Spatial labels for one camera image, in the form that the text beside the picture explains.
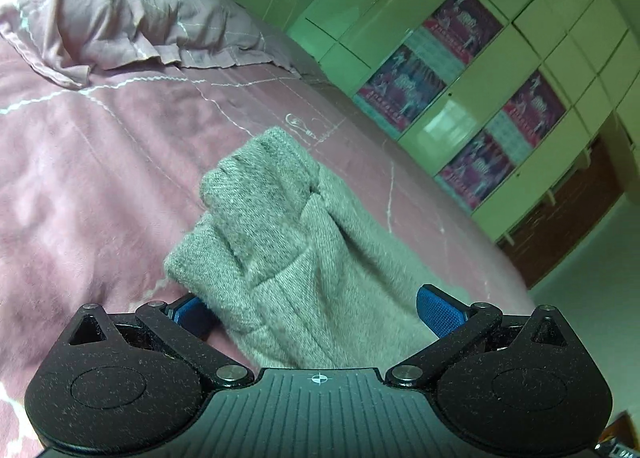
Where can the purple wall poster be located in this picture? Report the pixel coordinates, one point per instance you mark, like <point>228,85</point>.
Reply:
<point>532,108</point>
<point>475,173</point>
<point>404,88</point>
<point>462,23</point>

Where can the pink checked pillow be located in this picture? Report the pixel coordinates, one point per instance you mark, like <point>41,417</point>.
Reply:
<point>110,3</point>

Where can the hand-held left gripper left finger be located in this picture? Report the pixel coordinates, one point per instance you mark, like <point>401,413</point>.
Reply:
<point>187,309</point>

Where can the brown wooden door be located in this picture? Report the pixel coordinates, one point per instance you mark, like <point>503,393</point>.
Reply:
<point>565,223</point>

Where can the pink checked bed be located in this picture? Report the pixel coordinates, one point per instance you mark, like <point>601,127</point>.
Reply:
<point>100,163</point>

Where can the grey fleece pants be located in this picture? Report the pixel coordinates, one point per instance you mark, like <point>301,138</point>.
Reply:
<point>300,258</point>

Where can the cream glossy wardrobe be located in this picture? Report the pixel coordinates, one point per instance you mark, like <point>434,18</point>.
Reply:
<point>540,13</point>

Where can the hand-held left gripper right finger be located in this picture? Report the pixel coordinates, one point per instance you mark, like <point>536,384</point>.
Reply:
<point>439,310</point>

